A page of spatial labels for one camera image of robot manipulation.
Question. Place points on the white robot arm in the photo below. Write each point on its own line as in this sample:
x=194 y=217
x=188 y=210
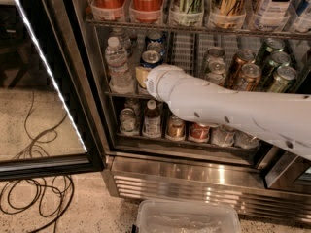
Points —
x=281 y=119

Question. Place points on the gold can bottom shelf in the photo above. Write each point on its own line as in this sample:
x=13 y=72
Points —
x=175 y=129

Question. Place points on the open glass fridge door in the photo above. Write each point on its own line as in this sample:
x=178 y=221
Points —
x=44 y=129

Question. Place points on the middle green can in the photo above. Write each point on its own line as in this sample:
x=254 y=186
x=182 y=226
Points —
x=274 y=60

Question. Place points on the blue pepsi can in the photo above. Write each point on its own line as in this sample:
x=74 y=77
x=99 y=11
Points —
x=157 y=46
x=150 y=59
x=154 y=36

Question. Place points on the brown tea bottle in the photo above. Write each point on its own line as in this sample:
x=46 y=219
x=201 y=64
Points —
x=152 y=120

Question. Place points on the clear plastic bin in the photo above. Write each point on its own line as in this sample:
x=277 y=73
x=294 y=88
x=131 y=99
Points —
x=160 y=216

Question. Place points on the red can bottom shelf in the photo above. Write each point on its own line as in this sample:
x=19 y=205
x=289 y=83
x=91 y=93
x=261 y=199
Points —
x=199 y=132

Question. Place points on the stainless steel fridge body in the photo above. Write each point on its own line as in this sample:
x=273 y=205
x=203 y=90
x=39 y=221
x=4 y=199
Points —
x=137 y=167

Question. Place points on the right fridge door frame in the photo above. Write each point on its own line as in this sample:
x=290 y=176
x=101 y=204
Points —
x=282 y=170

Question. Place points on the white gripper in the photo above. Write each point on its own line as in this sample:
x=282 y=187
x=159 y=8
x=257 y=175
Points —
x=160 y=79

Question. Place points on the rear copper can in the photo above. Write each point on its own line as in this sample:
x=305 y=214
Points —
x=241 y=58

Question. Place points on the rear silver can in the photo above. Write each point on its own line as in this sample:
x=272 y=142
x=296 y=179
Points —
x=212 y=54

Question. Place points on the blue white can top right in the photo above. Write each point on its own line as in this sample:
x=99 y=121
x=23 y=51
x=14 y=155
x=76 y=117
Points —
x=300 y=21

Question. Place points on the rear water bottle middle shelf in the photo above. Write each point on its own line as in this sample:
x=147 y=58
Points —
x=124 y=39

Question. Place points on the front copper can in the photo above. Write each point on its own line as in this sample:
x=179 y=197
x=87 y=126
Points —
x=247 y=78

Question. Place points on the water bottle shelf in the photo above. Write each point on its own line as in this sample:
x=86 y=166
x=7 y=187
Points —
x=223 y=136
x=124 y=39
x=121 y=79
x=245 y=141

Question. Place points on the left water bottle bottom shelf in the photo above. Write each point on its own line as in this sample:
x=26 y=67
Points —
x=223 y=136

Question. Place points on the front water bottle middle shelf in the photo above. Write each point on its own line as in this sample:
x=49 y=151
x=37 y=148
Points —
x=121 y=79

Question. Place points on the rear green can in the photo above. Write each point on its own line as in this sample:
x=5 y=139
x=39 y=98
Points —
x=268 y=46

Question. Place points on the copper can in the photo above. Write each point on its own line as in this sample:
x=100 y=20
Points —
x=241 y=58
x=247 y=78

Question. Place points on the front white green can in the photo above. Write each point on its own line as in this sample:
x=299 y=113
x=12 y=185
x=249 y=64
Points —
x=215 y=72

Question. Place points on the white blue tall can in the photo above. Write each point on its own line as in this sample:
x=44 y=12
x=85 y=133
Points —
x=272 y=0

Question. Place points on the silver can bottom shelf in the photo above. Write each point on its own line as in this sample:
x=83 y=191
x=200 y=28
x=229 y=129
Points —
x=128 y=122

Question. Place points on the right water bottle bottom shelf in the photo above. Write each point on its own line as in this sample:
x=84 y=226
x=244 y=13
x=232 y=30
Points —
x=245 y=141

